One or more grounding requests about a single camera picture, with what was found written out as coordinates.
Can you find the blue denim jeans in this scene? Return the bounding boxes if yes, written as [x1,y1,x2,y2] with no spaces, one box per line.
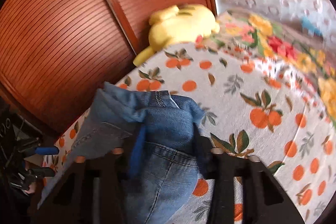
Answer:
[67,83,204,223]

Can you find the floral pink blanket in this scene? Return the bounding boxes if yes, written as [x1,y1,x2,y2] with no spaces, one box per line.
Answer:
[209,9,335,120]

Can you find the turquoise item on box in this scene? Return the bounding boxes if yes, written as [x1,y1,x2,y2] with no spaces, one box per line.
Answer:
[301,18,323,37]

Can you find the person left hand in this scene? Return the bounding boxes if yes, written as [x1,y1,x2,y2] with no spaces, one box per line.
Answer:
[25,161,37,194]

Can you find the yellow plush toy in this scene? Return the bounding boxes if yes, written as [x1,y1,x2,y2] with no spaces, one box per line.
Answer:
[133,4,220,67]

